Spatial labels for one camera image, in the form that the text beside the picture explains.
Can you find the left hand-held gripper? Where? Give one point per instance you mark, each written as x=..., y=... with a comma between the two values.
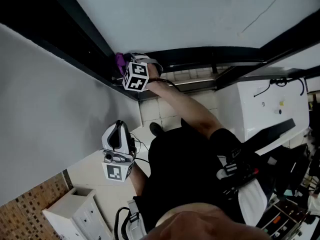
x=115, y=171

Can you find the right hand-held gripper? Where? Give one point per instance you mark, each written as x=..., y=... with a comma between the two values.
x=136, y=76

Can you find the purple cloth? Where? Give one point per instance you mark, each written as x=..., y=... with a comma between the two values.
x=120, y=60

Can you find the person's right forearm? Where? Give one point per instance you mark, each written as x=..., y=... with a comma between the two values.
x=185, y=106

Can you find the person's left forearm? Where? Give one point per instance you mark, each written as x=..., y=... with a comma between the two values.
x=138, y=181

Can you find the person's right hand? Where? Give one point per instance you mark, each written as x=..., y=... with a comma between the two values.
x=153, y=74

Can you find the black wristband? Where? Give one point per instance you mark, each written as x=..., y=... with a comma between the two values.
x=156, y=79

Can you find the person's left black shoe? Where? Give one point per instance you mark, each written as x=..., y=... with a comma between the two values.
x=155, y=129

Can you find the large frosted window pane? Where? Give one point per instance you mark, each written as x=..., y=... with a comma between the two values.
x=175, y=14

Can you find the person's black clothing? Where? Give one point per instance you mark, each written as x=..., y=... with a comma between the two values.
x=185, y=174

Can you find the white cabinet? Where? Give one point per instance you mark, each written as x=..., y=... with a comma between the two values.
x=77, y=216

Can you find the person's face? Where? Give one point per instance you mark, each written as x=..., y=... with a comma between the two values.
x=200, y=224

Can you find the black chest-mounted device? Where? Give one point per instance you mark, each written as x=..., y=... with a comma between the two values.
x=240, y=174

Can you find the small dark round object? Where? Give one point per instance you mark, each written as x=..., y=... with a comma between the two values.
x=279, y=111

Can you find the small yellow object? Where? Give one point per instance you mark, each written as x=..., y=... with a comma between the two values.
x=282, y=103

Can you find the black flat screen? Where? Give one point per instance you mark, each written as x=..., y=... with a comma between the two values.
x=277, y=129

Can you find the black office chair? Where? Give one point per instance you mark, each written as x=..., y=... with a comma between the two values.
x=292, y=171

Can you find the dark shelf cart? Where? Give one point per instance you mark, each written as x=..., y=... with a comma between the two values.
x=285, y=221

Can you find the black window frame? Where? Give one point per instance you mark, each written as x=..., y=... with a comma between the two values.
x=75, y=9

